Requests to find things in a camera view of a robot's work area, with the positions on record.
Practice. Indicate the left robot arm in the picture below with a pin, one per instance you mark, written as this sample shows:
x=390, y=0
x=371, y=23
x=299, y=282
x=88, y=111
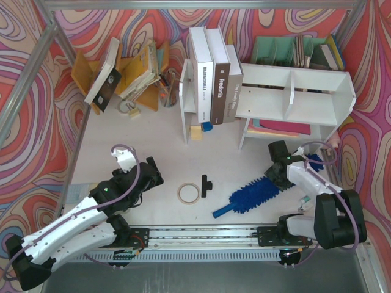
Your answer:
x=95, y=222

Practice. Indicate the pink folder stack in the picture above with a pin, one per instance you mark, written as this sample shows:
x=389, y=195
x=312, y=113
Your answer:
x=279, y=128

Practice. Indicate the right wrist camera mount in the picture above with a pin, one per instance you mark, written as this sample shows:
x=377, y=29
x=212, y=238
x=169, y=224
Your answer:
x=300, y=151

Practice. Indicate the white black leaning book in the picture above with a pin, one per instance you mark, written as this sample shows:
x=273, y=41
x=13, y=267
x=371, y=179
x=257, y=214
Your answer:
x=105, y=78

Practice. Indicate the wooden block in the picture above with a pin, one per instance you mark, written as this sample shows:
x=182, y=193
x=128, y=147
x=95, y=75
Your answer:
x=196, y=132

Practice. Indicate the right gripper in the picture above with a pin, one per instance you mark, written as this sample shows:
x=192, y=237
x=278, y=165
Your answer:
x=275, y=177

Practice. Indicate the black plastic clip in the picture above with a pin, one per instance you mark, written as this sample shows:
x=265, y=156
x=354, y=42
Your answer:
x=207, y=185

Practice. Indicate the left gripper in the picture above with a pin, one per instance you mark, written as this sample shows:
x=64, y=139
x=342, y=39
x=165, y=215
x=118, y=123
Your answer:
x=153, y=172

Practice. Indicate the clear pencil cup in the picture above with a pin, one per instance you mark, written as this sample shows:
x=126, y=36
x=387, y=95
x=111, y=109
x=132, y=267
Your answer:
x=167, y=88

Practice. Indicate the green file organizer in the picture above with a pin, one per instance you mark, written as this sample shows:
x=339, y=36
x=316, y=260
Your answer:
x=281, y=51

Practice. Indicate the blue microfiber duster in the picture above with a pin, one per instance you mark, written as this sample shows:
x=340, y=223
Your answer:
x=259, y=191

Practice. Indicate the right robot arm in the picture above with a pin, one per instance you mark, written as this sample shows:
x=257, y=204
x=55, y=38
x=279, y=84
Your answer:
x=338, y=220

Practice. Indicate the blue yellow book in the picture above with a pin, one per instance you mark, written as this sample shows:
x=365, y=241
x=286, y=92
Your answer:
x=334, y=47

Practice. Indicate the blue cube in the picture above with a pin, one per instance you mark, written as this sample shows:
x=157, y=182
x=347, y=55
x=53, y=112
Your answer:
x=206, y=126

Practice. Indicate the white Mademoiselle book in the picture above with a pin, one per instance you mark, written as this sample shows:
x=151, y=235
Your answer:
x=202, y=73

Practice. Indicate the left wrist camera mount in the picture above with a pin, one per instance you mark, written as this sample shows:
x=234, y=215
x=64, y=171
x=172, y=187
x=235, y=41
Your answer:
x=124, y=158

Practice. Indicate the brown Fredonia book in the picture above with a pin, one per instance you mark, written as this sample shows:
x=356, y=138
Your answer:
x=221, y=71

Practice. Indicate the stack of worn books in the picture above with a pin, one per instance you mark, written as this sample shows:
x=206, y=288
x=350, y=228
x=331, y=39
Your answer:
x=141, y=72

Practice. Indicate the beige tape roll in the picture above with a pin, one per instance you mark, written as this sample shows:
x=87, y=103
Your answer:
x=189, y=193

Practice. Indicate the yellow wooden zigzag shelf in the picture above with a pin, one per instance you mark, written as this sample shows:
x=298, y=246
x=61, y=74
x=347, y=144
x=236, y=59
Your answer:
x=82, y=72

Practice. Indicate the white bookshelf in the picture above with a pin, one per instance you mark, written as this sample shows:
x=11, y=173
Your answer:
x=321, y=99

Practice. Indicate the taupe Lonely Ones book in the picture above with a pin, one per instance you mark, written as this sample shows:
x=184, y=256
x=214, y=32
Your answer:
x=235, y=80

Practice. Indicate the pink toy figure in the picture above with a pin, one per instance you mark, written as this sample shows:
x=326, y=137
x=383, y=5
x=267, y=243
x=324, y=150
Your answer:
x=333, y=143

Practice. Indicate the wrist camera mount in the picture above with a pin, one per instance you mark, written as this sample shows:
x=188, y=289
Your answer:
x=124, y=158
x=300, y=151

